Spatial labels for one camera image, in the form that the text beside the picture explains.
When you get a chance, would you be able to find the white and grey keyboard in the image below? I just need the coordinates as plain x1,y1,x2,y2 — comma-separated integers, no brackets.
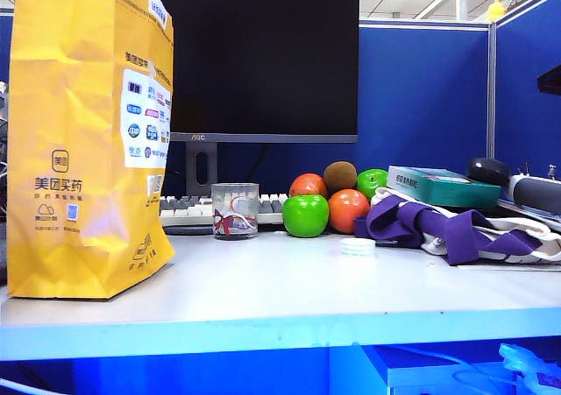
159,192,290,234

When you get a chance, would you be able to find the clear plastic cup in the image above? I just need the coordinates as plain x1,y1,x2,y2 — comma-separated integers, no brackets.
210,182,259,241

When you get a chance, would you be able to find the yellow duck figure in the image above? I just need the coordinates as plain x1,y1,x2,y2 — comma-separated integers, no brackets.
486,0,507,22

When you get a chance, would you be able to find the green plastic apple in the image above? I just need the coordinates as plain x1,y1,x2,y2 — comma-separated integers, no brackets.
355,168,390,202
281,193,330,238

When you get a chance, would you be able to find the black computer monitor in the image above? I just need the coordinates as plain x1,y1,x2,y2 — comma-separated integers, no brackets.
131,0,360,145

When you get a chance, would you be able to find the brown kiwi fruit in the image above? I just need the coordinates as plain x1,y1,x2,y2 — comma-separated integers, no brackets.
323,160,359,194

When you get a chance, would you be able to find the purple and white cloth bag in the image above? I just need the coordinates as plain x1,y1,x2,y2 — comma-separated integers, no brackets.
353,187,561,266

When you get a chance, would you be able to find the teal cardboard box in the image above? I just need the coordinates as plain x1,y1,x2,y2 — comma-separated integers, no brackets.
387,165,502,208

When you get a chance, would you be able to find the grey monitor stand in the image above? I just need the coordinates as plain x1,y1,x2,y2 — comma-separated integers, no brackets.
185,142,219,197

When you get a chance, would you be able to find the black shelf edge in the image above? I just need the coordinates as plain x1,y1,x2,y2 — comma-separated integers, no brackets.
537,64,561,95

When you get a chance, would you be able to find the yellow paper bag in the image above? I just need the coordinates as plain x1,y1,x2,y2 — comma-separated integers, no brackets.
6,0,176,300

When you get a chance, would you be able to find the grey cylindrical device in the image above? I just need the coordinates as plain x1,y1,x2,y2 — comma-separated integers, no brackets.
507,173,561,215

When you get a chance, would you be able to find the orange plastic fruit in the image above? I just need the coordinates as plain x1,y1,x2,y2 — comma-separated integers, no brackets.
288,173,330,200
327,187,372,235

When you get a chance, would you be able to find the black round mouse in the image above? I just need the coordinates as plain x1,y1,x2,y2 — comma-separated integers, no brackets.
465,157,512,188

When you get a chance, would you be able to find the white drawer box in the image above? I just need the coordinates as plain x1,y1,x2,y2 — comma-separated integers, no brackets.
352,342,561,395

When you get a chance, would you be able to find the blue partition panel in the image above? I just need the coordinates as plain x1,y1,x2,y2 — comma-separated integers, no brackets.
489,0,561,182
358,19,492,181

